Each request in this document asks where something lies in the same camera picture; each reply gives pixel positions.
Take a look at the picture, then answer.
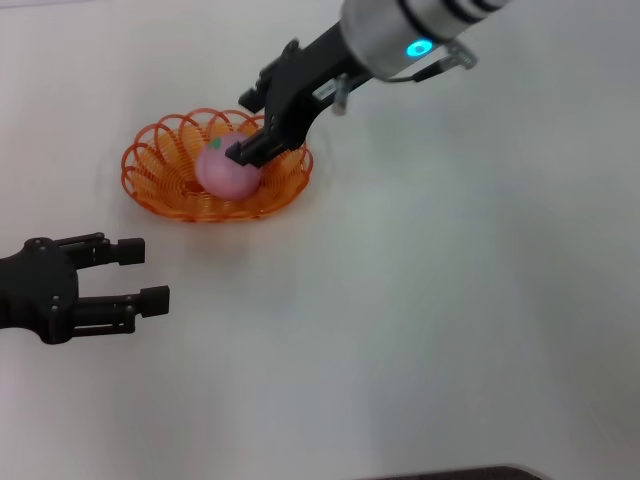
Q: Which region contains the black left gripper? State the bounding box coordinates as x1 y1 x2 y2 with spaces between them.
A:
0 231 172 347

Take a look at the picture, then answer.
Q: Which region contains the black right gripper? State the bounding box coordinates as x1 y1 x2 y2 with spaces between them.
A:
224 19 375 170

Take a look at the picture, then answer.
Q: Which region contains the pink toy peach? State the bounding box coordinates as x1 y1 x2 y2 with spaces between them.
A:
193 132 264 202

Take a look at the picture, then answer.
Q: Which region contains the orange plastic woven basket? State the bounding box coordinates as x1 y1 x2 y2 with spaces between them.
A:
121 107 315 224

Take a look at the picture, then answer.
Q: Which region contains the dark robot base cover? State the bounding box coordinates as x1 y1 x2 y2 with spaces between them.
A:
352 464 546 480

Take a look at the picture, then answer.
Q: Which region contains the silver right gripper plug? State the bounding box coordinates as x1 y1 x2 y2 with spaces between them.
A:
333 73 352 117

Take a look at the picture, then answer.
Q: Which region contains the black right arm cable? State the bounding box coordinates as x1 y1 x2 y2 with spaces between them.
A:
389 53 454 84

